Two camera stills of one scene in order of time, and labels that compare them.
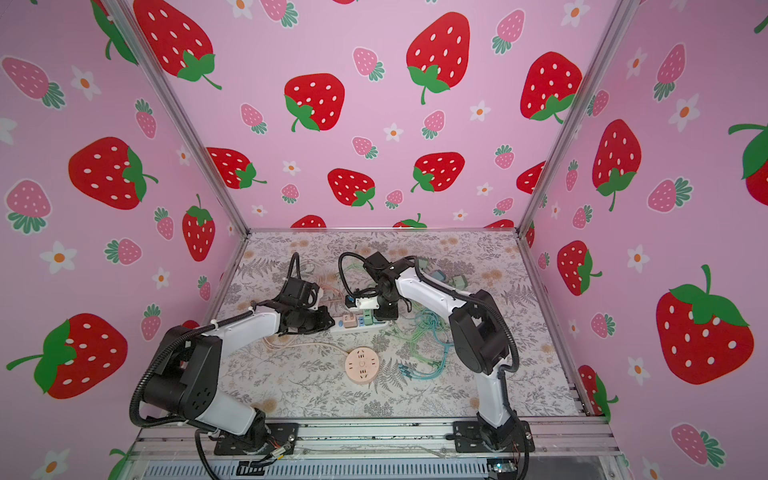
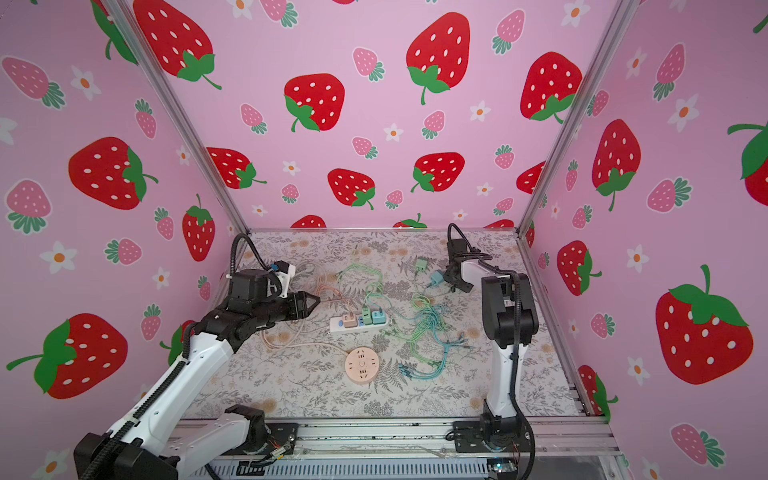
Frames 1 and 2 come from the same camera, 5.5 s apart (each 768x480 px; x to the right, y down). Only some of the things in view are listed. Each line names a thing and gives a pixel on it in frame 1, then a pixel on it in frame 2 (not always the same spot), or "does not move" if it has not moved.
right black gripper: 386,314 to 447,275
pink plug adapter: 350,321 does not move
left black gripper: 325,321 to 298,305
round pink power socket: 362,365 does not move
